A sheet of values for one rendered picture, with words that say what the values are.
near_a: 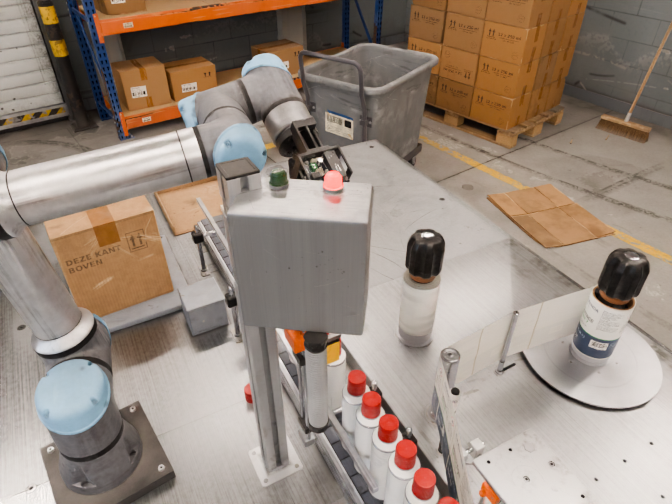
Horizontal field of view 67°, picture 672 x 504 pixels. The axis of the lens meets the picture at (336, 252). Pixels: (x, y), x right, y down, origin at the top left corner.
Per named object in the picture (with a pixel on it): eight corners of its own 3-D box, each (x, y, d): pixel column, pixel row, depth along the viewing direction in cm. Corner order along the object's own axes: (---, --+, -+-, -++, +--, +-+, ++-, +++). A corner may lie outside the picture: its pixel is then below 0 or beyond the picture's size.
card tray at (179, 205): (249, 216, 178) (248, 206, 175) (174, 236, 168) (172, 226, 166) (222, 178, 199) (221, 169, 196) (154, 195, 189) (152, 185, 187)
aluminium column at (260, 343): (289, 464, 104) (260, 170, 64) (269, 474, 102) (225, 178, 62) (281, 446, 107) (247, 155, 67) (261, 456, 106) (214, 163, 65)
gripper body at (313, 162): (311, 187, 74) (279, 122, 77) (300, 216, 81) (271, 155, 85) (356, 175, 76) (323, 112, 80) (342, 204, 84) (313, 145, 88)
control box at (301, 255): (363, 337, 70) (368, 222, 59) (242, 326, 72) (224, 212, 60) (368, 289, 78) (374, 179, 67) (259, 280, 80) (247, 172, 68)
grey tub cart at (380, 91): (360, 143, 415) (364, 17, 357) (430, 164, 386) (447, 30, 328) (291, 189, 357) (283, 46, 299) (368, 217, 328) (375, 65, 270)
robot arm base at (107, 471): (155, 461, 102) (145, 432, 96) (78, 511, 94) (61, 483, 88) (123, 412, 111) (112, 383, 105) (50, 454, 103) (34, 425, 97)
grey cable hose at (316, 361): (333, 429, 83) (332, 339, 70) (313, 438, 81) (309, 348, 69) (323, 413, 85) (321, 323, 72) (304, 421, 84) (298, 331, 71)
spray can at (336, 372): (347, 413, 108) (349, 347, 95) (323, 418, 107) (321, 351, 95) (342, 394, 112) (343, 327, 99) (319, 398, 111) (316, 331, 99)
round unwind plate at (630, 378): (690, 377, 116) (692, 373, 115) (596, 433, 104) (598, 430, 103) (580, 296, 137) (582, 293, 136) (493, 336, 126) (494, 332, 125)
